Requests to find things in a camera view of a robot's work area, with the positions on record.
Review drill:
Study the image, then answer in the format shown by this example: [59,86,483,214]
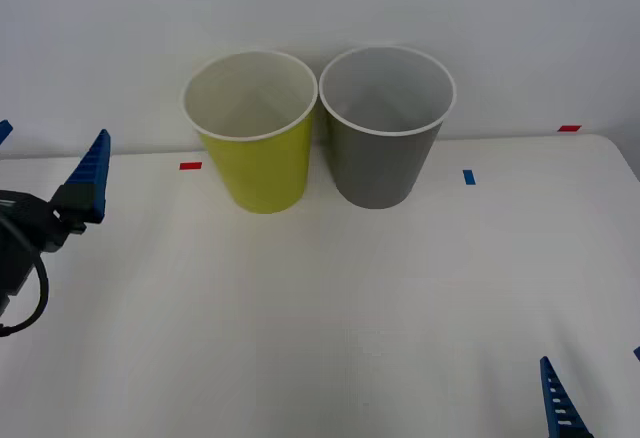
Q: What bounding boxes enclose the grey plastic waste bin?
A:
[318,45,457,210]

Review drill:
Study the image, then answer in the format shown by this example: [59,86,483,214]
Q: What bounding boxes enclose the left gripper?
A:
[0,118,112,300]

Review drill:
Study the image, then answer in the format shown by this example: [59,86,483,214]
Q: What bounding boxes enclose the yellow-green plastic waste bin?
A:
[181,49,320,215]

